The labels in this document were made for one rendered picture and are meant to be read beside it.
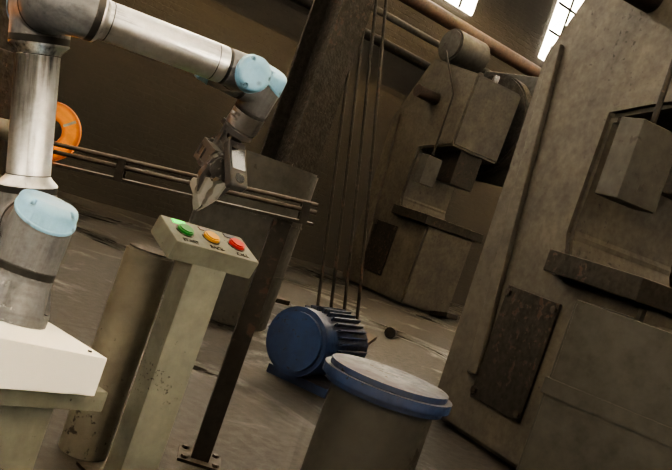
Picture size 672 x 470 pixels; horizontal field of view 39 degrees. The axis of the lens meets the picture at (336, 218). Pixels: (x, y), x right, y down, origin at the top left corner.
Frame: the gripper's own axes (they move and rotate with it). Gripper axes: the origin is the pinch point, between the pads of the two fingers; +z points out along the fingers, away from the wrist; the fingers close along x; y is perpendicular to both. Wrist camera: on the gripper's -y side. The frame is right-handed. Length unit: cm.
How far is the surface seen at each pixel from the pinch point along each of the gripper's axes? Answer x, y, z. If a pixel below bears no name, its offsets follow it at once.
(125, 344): -1.6, -0.9, 39.0
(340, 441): -36, -43, 27
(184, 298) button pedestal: -3.5, -8.3, 19.0
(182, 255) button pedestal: 1.2, -5.5, 10.0
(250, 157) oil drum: -166, 209, 57
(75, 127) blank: 9, 51, 11
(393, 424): -42, -47, 16
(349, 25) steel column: -288, 351, -8
